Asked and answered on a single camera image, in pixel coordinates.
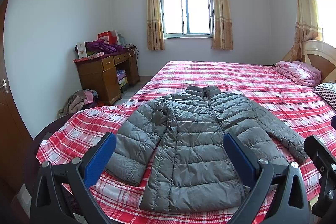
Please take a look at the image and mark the grey puffer jacket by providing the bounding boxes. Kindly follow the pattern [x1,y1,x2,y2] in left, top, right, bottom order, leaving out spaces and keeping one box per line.
[106,86,307,213]

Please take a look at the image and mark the clothes pile on floor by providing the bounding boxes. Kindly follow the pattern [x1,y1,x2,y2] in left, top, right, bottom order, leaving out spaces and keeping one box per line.
[58,89,98,118]

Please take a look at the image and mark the purple clothing on desk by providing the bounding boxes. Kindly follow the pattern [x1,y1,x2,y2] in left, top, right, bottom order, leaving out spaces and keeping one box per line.
[85,39,127,55]

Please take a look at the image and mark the brown wooden door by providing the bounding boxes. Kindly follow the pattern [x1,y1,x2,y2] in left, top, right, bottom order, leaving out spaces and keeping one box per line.
[0,0,32,202]

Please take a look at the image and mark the striped pillow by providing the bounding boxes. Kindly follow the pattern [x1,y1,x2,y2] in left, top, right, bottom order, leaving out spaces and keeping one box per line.
[313,83,336,110]

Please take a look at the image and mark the wooden desk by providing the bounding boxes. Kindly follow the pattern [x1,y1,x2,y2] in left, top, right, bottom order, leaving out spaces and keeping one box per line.
[74,45,140,105]

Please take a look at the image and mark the stacked boxes under desk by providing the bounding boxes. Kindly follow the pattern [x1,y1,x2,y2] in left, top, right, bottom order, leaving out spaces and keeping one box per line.
[117,70,129,93]

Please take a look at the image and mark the pink folded quilt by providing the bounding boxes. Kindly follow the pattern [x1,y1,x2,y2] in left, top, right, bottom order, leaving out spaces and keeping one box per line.
[275,61,322,88]

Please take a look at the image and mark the beige wooden headboard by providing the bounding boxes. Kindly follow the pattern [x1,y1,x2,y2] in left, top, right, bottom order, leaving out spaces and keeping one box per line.
[301,40,336,83]

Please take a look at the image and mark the white printed box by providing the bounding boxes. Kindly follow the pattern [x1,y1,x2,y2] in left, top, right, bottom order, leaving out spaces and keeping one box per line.
[75,42,87,59]

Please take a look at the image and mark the red gift box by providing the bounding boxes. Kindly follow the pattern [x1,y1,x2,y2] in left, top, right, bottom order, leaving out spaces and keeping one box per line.
[97,31,117,45]

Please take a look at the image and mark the side window beige curtain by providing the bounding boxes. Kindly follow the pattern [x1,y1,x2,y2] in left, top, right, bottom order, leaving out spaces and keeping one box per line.
[284,0,322,61]

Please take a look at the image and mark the right beige curtain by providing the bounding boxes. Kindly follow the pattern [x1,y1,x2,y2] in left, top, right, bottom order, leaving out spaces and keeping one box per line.
[211,0,233,51]

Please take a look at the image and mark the left beige curtain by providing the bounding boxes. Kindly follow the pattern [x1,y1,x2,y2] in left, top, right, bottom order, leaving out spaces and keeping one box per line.
[146,0,165,51]

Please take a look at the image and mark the aluminium sliding window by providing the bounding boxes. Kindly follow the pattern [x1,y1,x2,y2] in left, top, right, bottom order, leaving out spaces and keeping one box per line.
[160,0,214,39]

